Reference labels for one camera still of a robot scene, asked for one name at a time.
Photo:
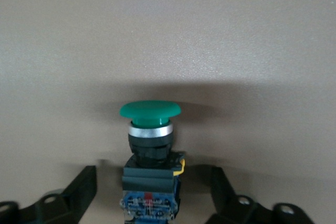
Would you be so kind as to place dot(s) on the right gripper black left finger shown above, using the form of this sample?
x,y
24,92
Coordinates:
x,y
76,195

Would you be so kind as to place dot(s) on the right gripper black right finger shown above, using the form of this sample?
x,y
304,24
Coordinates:
x,y
225,203

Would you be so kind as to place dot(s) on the green mushroom push button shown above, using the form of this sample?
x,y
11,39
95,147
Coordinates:
x,y
149,134

